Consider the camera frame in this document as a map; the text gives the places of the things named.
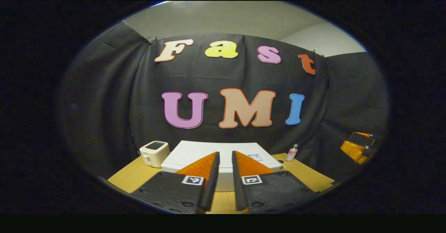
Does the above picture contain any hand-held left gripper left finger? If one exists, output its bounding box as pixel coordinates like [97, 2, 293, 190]
[132, 152, 221, 214]

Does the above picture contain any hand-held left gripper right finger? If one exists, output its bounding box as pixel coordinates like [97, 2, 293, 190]
[232, 151, 317, 213]

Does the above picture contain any white microwave oven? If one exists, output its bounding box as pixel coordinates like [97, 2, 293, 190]
[161, 141, 283, 192]

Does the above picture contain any small white pink-label bottle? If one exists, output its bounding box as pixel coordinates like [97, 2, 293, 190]
[285, 143, 299, 162]

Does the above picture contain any white toaster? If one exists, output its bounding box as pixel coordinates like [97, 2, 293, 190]
[139, 141, 170, 168]

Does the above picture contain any black backdrop cloth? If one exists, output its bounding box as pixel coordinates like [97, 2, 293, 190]
[61, 21, 389, 181]

